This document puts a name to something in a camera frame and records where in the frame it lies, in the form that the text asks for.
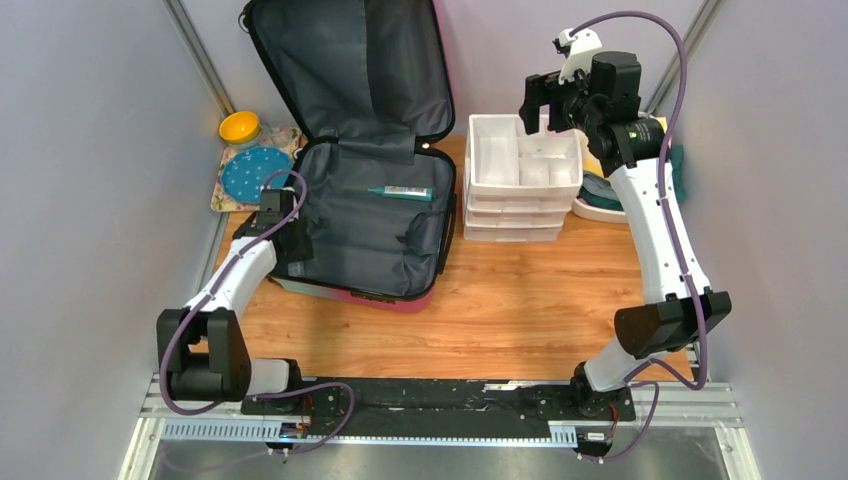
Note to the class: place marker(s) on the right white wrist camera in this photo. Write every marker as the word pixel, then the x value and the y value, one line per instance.
pixel 578 48

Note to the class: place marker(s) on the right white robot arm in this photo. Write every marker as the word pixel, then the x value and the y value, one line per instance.
pixel 680 306

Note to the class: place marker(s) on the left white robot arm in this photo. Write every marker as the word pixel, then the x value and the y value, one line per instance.
pixel 203 358

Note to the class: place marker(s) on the yellow bowl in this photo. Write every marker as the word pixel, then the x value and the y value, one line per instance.
pixel 240 128

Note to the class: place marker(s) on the pink and teal kids suitcase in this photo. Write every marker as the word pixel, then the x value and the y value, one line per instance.
pixel 368 86

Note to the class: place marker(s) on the aluminium rail frame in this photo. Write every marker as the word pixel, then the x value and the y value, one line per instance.
pixel 677 434

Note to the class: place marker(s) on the white plastic basin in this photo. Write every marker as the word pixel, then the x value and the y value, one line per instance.
pixel 584 210

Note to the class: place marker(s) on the teal tube with barcode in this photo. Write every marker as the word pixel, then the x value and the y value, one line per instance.
pixel 421 194

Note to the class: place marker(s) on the white plastic drawer organizer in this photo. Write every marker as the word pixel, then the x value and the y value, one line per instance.
pixel 518 187

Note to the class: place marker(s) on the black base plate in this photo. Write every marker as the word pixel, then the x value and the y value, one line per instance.
pixel 442 408

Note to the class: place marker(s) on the yellow towel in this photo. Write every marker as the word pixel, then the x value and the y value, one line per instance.
pixel 590 163

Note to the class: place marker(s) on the dark green garment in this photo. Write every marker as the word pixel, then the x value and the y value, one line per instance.
pixel 598 192

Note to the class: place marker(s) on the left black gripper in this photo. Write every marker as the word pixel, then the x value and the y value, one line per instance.
pixel 303 251

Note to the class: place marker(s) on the floral cloth mat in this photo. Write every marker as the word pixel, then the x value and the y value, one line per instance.
pixel 288 139

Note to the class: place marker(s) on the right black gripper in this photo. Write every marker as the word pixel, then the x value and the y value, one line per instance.
pixel 544 90

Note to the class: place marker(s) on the teal polka dot plate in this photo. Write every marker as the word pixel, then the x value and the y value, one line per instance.
pixel 244 176

